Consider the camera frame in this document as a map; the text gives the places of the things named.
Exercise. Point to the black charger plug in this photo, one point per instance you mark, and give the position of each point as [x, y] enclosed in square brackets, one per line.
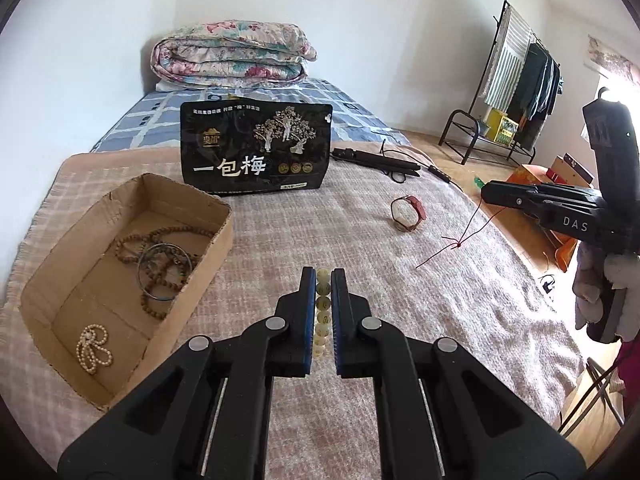
[548, 285]

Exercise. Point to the small grey pot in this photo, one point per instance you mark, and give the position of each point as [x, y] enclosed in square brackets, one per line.
[482, 125]

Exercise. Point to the floral curtain valance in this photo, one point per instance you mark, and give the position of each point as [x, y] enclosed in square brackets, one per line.
[612, 57]

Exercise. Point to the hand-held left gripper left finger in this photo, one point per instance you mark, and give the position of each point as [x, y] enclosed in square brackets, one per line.
[309, 330]

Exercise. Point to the cardboard box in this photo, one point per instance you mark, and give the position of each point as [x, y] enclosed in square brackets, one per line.
[200, 280]

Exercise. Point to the black snack bag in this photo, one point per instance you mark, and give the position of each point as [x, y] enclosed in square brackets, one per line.
[250, 160]

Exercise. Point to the orange cloth covered table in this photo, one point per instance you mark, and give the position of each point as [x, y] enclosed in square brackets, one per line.
[522, 176]

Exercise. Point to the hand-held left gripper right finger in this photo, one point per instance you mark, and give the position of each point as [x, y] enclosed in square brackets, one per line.
[339, 330]

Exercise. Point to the bright window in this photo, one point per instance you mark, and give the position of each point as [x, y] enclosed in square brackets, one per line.
[631, 97]

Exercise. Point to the tan long box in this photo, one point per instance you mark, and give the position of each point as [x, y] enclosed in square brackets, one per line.
[575, 175]

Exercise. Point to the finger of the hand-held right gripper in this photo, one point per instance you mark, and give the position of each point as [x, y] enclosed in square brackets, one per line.
[510, 191]
[530, 209]

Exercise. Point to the person's right hand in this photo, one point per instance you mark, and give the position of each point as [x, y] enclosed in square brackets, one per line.
[590, 285]

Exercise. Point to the thin metal bangle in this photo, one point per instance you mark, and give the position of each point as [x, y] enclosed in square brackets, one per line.
[139, 270]

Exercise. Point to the folded floral quilt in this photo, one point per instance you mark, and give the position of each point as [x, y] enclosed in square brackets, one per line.
[235, 55]

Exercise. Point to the striped hanging cloth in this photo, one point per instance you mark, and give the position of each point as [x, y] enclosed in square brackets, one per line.
[505, 55]

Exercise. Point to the black hair straightener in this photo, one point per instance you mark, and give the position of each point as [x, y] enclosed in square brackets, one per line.
[370, 159]

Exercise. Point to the dark hanging clothes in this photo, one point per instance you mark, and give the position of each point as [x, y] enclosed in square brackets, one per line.
[537, 80]

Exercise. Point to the black clothes rack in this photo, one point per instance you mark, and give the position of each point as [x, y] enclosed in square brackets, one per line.
[506, 0]

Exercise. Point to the red long box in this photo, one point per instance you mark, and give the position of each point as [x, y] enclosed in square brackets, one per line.
[553, 174]

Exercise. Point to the yellow crate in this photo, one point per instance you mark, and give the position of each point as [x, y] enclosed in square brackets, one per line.
[501, 127]

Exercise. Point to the blue patterned bed sheet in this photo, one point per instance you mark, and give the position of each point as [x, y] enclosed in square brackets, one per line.
[350, 110]

